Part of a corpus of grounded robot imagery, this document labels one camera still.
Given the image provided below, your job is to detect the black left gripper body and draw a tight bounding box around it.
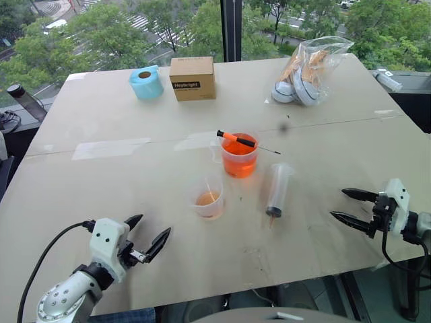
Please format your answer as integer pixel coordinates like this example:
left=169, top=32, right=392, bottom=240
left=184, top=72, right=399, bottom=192
left=117, top=239, right=150, bottom=268

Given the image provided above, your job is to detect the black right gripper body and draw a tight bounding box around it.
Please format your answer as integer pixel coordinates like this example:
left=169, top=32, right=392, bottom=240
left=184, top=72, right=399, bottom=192
left=368, top=193, right=397, bottom=240

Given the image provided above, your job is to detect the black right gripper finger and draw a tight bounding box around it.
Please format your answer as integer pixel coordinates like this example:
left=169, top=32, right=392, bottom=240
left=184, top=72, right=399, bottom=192
left=341, top=188, right=378, bottom=203
left=329, top=211, right=372, bottom=236

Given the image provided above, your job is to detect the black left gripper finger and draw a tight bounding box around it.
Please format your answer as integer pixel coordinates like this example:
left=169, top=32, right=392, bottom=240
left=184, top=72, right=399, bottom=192
left=144, top=227, right=172, bottom=264
left=123, top=213, right=144, bottom=232

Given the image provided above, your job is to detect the small clear plastic cup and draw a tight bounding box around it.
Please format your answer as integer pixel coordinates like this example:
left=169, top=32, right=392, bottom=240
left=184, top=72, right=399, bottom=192
left=192, top=174, right=226, bottom=221

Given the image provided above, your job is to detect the clear plastic syringe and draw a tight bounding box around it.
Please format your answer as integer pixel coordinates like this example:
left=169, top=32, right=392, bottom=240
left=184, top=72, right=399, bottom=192
left=265, top=162, right=295, bottom=229

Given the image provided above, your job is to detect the beaker with orange liquid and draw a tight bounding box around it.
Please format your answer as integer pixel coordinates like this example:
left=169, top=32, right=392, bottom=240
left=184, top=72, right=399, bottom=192
left=209, top=131, right=259, bottom=179

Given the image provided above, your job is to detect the dark cylindrical bottle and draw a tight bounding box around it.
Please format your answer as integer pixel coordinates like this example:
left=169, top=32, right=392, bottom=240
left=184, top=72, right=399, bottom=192
left=6, top=83, right=48, bottom=124

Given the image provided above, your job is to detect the clear plastic bag with items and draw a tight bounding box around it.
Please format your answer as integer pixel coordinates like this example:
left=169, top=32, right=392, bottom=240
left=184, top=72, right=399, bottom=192
left=264, top=36, right=354, bottom=107

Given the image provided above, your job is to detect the orange black screwdriver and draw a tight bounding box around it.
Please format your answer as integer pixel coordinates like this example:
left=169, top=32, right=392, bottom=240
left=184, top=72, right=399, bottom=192
left=216, top=129, right=282, bottom=155

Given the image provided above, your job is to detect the light blue tape roll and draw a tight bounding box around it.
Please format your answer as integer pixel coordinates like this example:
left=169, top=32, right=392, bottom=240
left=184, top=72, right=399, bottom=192
left=129, top=65, right=165, bottom=100

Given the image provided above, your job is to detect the brown cardboard box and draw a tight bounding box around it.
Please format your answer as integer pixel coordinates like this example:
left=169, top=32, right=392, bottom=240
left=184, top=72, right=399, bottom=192
left=168, top=56, right=217, bottom=102

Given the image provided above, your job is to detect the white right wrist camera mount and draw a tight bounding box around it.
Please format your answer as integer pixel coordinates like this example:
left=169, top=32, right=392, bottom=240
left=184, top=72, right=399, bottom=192
left=379, top=178, right=411, bottom=235

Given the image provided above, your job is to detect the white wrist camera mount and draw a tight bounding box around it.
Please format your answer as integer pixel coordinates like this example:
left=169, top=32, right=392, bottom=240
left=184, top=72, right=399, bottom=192
left=88, top=217, right=131, bottom=282
left=379, top=178, right=411, bottom=235

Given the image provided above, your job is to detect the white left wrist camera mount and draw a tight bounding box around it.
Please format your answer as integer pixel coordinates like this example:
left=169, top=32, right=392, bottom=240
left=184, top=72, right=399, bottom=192
left=88, top=217, right=131, bottom=282

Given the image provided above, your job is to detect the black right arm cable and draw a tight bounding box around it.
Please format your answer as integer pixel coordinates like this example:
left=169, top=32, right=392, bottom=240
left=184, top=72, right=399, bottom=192
left=382, top=228, right=431, bottom=291

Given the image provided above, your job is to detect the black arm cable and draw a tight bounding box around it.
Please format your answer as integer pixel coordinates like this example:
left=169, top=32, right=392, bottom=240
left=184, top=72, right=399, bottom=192
left=16, top=220, right=96, bottom=323
left=382, top=228, right=431, bottom=291

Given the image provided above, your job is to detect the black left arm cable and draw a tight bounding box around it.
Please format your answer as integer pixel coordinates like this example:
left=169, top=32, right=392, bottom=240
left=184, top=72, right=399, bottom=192
left=16, top=220, right=96, bottom=323

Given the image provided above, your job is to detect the black cable coil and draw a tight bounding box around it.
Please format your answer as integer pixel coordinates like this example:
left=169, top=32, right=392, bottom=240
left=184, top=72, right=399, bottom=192
left=0, top=110, right=22, bottom=133

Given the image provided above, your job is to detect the black window frame post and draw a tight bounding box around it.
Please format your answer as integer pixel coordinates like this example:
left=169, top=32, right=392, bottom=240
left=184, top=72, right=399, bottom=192
left=220, top=0, right=243, bottom=63

